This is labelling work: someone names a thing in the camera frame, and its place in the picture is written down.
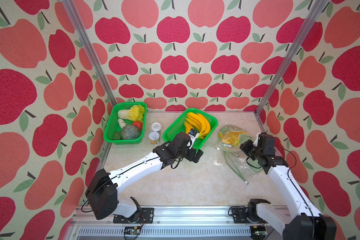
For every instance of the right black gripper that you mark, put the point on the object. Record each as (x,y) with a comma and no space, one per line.
(245,145)

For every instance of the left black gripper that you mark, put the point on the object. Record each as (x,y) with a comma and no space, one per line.
(192,156)

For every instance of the yellow banana bunch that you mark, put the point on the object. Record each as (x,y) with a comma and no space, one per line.
(199,123)

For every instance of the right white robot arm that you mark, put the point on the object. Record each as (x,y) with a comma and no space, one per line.
(306,222)

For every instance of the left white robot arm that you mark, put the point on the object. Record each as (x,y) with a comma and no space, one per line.
(102,193)

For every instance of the pull-tab tin can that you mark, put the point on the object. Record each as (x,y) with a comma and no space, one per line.
(154,138)

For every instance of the empty green plastic basket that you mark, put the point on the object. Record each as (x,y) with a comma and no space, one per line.
(178,126)

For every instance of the white lidded cup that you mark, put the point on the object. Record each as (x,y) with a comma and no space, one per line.
(156,127)

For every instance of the red tomato toy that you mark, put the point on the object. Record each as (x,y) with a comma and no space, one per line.
(138,124)

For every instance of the green netted melon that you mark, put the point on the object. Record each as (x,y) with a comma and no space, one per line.
(130,132)

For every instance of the green basket with vegetables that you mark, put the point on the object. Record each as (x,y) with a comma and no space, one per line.
(113,125)

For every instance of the napa cabbage toy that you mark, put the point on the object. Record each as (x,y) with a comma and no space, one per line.
(135,113)

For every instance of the green pepper toy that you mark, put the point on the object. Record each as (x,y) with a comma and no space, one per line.
(117,136)

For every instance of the white mushroom toy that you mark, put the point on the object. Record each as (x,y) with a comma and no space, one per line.
(121,123)

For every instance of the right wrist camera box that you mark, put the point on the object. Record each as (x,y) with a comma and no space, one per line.
(266,143)

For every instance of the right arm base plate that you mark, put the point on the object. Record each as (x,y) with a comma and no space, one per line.
(240,215)

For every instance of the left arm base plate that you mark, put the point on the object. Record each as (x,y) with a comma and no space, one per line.
(143,215)

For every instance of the front aluminium rail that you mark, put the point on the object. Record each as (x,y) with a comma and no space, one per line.
(173,223)

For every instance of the right aluminium frame post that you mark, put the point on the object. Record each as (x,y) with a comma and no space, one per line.
(307,25)

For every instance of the aluminium frame post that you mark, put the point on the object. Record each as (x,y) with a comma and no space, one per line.
(90,50)
(307,25)

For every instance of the left aluminium frame post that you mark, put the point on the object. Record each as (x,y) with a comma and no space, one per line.
(90,50)

